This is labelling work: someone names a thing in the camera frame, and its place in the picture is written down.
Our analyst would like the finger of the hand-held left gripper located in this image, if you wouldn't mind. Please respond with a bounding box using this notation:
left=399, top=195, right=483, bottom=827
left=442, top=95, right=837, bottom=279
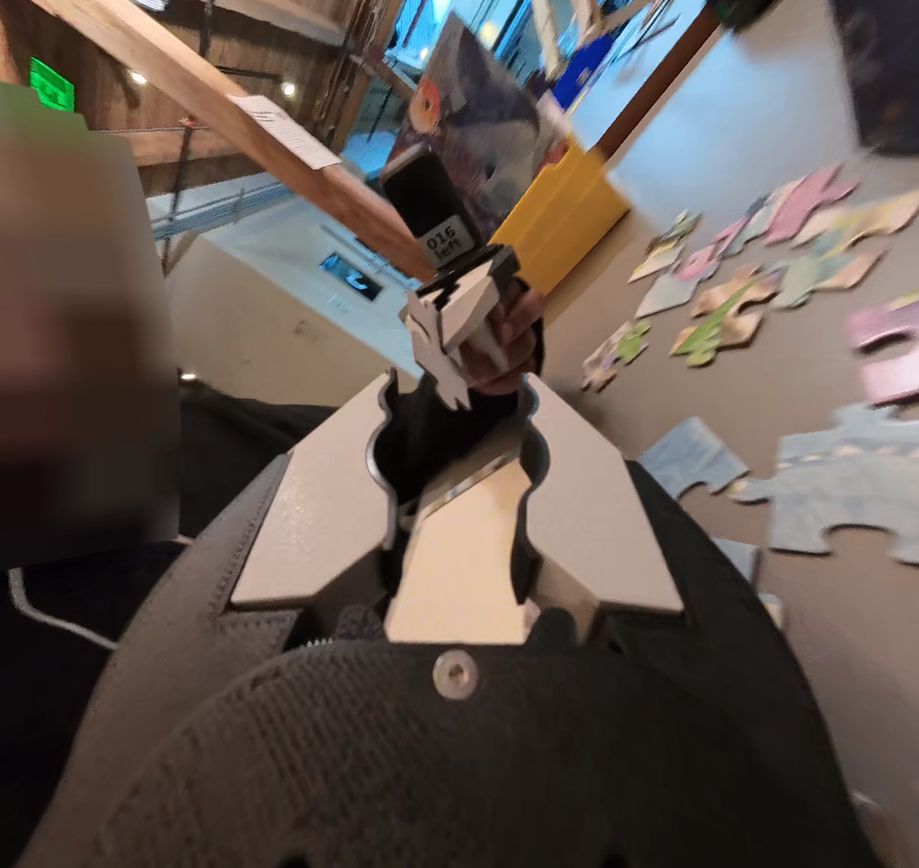
left=465, top=321, right=512, bottom=378
left=442, top=274, right=501, bottom=346

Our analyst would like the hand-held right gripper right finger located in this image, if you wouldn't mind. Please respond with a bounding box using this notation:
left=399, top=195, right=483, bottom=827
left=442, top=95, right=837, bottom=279
left=512, top=372, right=685, bottom=616

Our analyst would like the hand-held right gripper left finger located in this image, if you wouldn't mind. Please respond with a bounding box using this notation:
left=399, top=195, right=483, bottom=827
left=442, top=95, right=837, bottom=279
left=230, top=369, right=401, bottom=612

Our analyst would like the white-backed jigsaw piece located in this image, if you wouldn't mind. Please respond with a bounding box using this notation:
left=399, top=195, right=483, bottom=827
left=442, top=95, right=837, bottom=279
left=404, top=290, right=475, bottom=411

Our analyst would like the puzzle tray with painted border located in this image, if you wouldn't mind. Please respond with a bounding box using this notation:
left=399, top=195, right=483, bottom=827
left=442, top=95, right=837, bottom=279
left=384, top=451, right=534, bottom=645

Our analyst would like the pile of jigsaw pieces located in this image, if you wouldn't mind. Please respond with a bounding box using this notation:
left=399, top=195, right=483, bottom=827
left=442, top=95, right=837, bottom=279
left=582, top=164, right=919, bottom=567

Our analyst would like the person's left forearm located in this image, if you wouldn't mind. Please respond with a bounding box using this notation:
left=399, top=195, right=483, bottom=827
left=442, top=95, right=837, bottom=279
left=373, top=372, right=536, bottom=506

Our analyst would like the person's left hand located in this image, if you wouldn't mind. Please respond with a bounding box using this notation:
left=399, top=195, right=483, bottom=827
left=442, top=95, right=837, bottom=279
left=461, top=286, right=547, bottom=395

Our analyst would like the yellow plastic bin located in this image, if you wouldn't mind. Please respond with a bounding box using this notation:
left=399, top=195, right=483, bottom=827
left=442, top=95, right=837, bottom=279
left=492, top=139, right=633, bottom=298

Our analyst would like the white paper notice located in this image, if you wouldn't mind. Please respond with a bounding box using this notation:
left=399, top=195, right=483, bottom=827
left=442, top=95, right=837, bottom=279
left=226, top=94, right=340, bottom=170

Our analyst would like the green lit sign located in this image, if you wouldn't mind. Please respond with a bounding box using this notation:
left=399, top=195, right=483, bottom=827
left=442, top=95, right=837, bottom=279
left=27, top=56, right=78, bottom=113

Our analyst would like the dark blurred object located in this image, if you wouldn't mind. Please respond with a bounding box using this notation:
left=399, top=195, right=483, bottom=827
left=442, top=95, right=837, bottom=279
left=711, top=0, right=919, bottom=158

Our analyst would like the white cable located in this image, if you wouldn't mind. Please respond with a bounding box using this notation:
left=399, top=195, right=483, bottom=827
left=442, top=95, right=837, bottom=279
left=7, top=568, right=119, bottom=651

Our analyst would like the wooden post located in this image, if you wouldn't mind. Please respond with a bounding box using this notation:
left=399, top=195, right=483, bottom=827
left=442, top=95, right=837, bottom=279
left=0, top=0, right=435, bottom=283

